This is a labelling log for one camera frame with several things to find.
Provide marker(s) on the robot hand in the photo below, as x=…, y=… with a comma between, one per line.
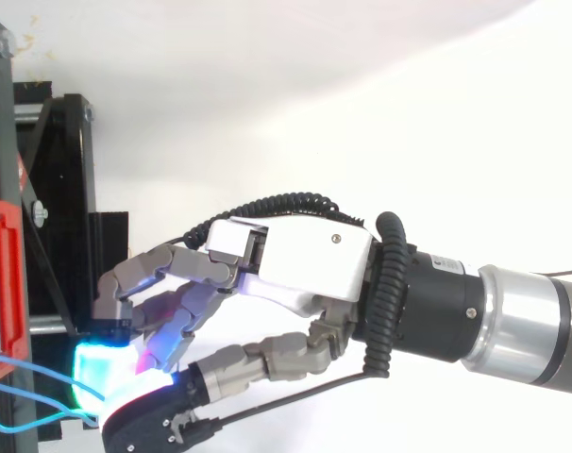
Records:
x=309, y=255

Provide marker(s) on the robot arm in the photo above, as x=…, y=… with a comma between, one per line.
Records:
x=503, y=321

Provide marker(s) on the black stand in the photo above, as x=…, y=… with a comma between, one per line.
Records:
x=55, y=189

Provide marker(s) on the red bin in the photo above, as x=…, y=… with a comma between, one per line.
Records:
x=12, y=283

